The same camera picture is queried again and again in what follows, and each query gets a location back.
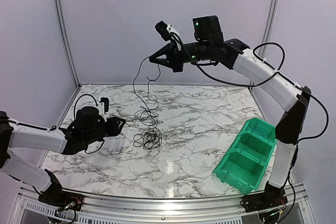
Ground black cable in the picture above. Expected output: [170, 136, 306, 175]
[132, 56, 163, 150]

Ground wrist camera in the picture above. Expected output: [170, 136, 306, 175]
[155, 21, 182, 51]
[97, 97, 109, 122]

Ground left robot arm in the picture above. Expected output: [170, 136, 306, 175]
[1, 98, 125, 206]

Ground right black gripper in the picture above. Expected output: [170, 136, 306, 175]
[149, 39, 212, 72]

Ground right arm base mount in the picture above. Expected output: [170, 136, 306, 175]
[240, 182, 288, 212]

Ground left aluminium frame post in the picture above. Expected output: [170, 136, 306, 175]
[54, 0, 81, 89]

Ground green three-compartment bin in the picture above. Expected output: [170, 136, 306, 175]
[212, 118, 277, 195]

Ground front aluminium rail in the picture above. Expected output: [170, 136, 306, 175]
[9, 183, 315, 223]

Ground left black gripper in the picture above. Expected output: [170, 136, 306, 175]
[83, 116, 125, 146]

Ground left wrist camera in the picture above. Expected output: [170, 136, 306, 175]
[97, 97, 109, 122]

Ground blue cable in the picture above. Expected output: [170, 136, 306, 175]
[249, 126, 271, 138]

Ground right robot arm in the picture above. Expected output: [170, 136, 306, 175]
[150, 16, 314, 207]

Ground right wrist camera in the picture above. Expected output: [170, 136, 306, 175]
[155, 21, 182, 51]

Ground right aluminium frame post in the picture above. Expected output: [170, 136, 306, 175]
[248, 0, 282, 90]

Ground aluminium frame post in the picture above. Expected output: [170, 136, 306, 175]
[54, 0, 81, 89]
[248, 0, 282, 90]

